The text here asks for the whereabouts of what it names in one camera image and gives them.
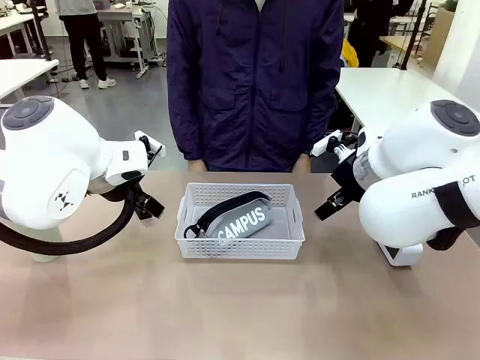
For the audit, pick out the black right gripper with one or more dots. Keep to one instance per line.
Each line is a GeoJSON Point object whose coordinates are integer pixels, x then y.
{"type": "Point", "coordinates": [347, 176]}

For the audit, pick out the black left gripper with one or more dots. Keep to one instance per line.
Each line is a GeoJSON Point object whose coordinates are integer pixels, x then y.
{"type": "Point", "coordinates": [139, 195]}

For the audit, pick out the bystander in black trousers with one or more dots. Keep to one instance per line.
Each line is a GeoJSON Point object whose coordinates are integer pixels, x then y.
{"type": "Point", "coordinates": [86, 41]}

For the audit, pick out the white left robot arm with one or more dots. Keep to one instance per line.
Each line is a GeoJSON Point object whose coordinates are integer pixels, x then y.
{"type": "Point", "coordinates": [45, 165]}

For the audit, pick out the wooden top table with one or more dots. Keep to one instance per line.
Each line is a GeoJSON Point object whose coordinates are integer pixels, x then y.
{"type": "Point", "coordinates": [397, 42]}

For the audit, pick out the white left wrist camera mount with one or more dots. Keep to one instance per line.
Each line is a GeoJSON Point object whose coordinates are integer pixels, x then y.
{"type": "Point", "coordinates": [152, 144]}

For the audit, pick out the person's right hand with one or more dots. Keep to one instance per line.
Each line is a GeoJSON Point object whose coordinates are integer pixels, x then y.
{"type": "Point", "coordinates": [197, 165]}

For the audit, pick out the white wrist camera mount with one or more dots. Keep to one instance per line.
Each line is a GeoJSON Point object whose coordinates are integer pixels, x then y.
{"type": "Point", "coordinates": [330, 144]}
{"type": "Point", "coordinates": [152, 144]}

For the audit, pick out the person's left hand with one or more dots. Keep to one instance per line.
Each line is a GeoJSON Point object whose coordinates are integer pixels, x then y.
{"type": "Point", "coordinates": [303, 164]}

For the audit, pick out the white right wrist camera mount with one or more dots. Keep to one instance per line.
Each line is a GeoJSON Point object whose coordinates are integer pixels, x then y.
{"type": "Point", "coordinates": [330, 144]}

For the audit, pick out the pale green plastic cup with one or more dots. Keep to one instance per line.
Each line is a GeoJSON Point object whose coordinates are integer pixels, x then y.
{"type": "Point", "coordinates": [47, 247]}

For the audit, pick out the black vertical pole stand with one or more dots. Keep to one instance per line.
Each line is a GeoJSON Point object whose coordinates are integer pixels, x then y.
{"type": "Point", "coordinates": [412, 33]}

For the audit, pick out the large white desk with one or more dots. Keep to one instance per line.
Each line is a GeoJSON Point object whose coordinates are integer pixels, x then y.
{"type": "Point", "coordinates": [386, 93]}

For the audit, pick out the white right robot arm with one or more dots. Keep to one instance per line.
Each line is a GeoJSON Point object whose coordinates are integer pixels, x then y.
{"type": "Point", "coordinates": [416, 180]}

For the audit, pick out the person in purple jacket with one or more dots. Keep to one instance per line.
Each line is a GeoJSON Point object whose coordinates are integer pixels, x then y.
{"type": "Point", "coordinates": [255, 82]}

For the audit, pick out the yellow garment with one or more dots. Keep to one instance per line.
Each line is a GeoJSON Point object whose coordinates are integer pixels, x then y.
{"type": "Point", "coordinates": [350, 54]}

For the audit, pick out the white side table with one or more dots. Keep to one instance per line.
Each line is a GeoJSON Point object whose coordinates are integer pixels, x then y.
{"type": "Point", "coordinates": [22, 75]}

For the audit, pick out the tall cardboard box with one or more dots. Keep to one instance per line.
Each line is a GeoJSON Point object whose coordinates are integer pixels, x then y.
{"type": "Point", "coordinates": [444, 37]}

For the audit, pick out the grey metal workbench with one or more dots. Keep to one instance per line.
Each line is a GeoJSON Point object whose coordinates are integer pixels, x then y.
{"type": "Point", "coordinates": [127, 33]}

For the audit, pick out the bystander in black clothes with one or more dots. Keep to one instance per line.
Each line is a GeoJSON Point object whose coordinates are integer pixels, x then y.
{"type": "Point", "coordinates": [369, 30]}

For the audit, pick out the white perforated plastic basket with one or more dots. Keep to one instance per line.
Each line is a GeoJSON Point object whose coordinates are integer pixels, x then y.
{"type": "Point", "coordinates": [240, 247]}

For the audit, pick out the grey CAMPUS zipper pouch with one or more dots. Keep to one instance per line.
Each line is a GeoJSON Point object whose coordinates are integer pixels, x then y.
{"type": "Point", "coordinates": [243, 221]}

